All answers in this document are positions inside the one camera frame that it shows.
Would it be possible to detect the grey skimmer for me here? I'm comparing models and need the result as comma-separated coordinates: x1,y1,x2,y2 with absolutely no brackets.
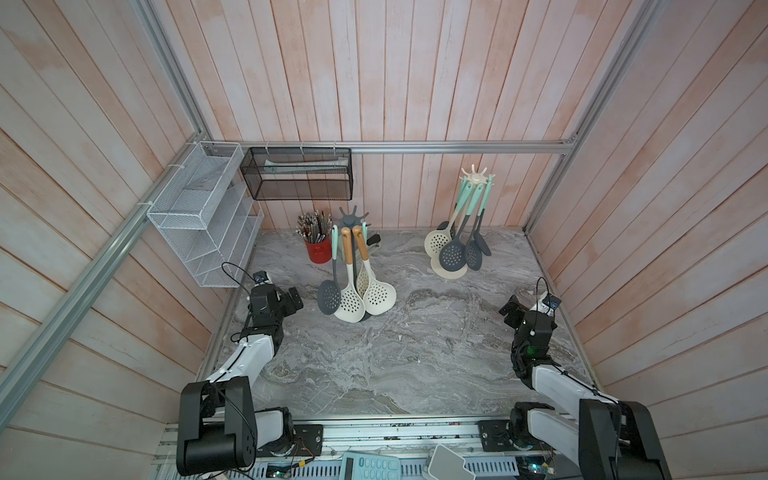
465,176,493,271
317,225,341,315
474,174,494,256

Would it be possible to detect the large cream skimmer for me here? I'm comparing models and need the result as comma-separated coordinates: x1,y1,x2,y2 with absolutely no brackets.
334,227,365,323

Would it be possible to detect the grey skimmer front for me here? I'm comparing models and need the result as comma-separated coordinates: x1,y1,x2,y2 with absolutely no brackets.
465,176,493,271

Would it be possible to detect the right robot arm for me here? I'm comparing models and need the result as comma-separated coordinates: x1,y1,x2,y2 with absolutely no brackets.
499,292,672,479

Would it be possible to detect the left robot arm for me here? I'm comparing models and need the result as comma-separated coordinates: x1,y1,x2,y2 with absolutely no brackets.
176,282,303,476

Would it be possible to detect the cream utensil rack stand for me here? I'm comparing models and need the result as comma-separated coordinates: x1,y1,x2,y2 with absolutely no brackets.
429,166,490,280

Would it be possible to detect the grey utensil rack stand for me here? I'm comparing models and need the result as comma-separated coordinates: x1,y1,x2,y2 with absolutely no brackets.
339,206,367,283

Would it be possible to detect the red metal pencil cup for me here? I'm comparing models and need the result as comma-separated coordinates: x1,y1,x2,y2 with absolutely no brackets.
305,238,332,264

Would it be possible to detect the bundle of pencils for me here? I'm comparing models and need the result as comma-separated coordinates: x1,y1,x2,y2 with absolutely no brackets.
296,210,333,244

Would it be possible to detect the grey plastic box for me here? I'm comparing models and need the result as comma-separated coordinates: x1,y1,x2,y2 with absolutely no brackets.
422,445,476,480

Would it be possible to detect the grey calculator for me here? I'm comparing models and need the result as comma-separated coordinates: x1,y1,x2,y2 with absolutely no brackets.
339,452,402,480

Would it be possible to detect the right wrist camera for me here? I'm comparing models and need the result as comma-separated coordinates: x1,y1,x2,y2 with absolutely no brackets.
535,292,561,317

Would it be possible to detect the white wire mesh shelf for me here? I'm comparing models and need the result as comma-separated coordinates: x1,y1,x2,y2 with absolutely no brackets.
148,141,264,288

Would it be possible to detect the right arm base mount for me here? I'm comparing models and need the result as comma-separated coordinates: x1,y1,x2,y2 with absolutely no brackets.
477,402,574,452

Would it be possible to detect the black mesh wall basket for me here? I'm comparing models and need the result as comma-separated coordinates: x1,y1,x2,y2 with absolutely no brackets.
240,146,354,201

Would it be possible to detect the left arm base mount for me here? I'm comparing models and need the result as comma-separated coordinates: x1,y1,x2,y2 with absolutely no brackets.
255,407,324,458

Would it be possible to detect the aluminium rail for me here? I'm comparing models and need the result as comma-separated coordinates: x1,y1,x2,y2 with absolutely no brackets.
155,413,652,460

